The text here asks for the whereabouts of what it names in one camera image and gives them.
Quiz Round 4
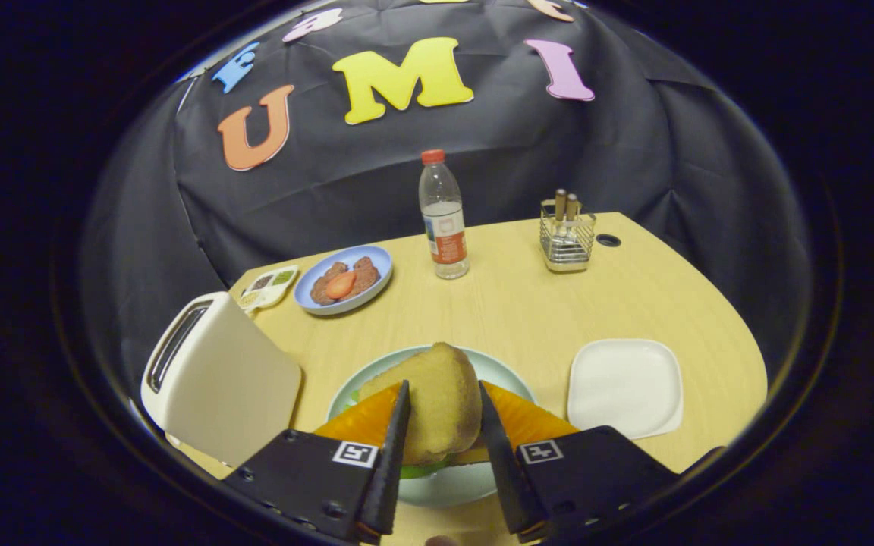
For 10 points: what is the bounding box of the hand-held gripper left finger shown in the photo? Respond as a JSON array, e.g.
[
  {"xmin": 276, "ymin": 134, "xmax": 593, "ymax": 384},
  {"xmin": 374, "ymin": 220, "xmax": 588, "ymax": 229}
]
[{"xmin": 221, "ymin": 380, "xmax": 412, "ymax": 545}]

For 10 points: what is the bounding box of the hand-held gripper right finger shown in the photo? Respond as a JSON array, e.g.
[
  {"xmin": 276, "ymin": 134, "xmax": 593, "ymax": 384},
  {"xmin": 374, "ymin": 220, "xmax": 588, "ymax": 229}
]
[{"xmin": 479, "ymin": 381, "xmax": 681, "ymax": 544}]

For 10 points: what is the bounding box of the green lettuce leaf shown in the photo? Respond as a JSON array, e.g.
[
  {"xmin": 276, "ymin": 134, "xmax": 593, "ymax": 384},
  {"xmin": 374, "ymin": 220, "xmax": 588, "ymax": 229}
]
[{"xmin": 349, "ymin": 388, "xmax": 458, "ymax": 480}]

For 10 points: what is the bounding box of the round-topped brown bread slice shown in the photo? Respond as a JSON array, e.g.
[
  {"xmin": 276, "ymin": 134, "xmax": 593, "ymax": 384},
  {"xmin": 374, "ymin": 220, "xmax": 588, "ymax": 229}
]
[{"xmin": 359, "ymin": 342, "xmax": 483, "ymax": 466}]

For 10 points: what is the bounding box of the white square plate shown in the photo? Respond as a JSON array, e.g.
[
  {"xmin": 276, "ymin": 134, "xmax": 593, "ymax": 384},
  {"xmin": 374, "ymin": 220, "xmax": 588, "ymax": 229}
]
[{"xmin": 567, "ymin": 338, "xmax": 684, "ymax": 441}]

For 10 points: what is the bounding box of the white toaster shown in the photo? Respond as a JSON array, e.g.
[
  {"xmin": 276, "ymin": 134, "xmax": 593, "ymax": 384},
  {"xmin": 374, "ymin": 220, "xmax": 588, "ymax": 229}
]
[{"xmin": 140, "ymin": 292, "xmax": 303, "ymax": 468}]

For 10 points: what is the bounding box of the light green round plate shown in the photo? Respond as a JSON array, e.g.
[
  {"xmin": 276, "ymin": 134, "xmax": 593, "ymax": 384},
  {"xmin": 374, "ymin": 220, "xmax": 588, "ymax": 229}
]
[{"xmin": 326, "ymin": 345, "xmax": 538, "ymax": 508}]

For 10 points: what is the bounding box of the brown meat patty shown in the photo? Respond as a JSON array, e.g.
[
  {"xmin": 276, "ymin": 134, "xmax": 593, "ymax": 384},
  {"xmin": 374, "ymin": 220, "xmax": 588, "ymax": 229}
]
[
  {"xmin": 310, "ymin": 262, "xmax": 348, "ymax": 306},
  {"xmin": 346, "ymin": 256, "xmax": 382, "ymax": 298}
]

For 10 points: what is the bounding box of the white divided condiment tray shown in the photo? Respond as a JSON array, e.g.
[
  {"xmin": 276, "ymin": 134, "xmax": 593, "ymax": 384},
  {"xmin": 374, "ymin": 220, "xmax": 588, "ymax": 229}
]
[{"xmin": 237, "ymin": 265, "xmax": 300, "ymax": 312}]

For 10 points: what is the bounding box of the blue plate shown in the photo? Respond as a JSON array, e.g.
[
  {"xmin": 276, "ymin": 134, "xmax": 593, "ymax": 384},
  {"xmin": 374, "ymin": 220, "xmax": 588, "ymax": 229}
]
[{"xmin": 294, "ymin": 244, "xmax": 394, "ymax": 316}]

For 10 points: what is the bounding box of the clear red-capped water bottle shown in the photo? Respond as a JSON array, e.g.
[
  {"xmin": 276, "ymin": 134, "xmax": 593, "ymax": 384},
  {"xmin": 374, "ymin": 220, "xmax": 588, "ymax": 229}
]
[{"xmin": 418, "ymin": 149, "xmax": 471, "ymax": 281}]

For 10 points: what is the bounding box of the black backdrop cloth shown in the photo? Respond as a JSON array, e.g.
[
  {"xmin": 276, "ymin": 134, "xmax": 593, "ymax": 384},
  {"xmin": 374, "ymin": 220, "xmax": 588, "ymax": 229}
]
[{"xmin": 80, "ymin": 0, "xmax": 813, "ymax": 380}]

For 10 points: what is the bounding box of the metal wire utensil holder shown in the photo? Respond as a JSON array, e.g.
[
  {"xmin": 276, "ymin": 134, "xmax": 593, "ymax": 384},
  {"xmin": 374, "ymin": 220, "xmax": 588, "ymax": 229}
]
[{"xmin": 539, "ymin": 199, "xmax": 597, "ymax": 274}]

